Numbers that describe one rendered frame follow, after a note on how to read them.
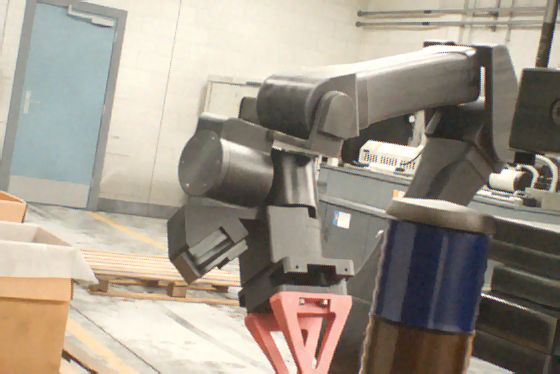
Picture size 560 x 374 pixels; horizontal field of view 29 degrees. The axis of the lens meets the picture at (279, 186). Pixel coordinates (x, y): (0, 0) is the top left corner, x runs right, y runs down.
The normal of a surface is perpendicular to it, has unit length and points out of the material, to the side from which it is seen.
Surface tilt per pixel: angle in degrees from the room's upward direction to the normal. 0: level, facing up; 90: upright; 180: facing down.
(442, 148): 62
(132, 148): 90
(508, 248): 90
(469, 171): 101
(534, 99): 90
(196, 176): 83
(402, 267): 76
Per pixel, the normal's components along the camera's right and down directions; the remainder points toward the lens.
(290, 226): 0.41, -0.38
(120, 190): 0.46, 0.12
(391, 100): 0.72, 0.19
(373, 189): -0.87, -0.12
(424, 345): 0.00, -0.19
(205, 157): -0.70, -0.21
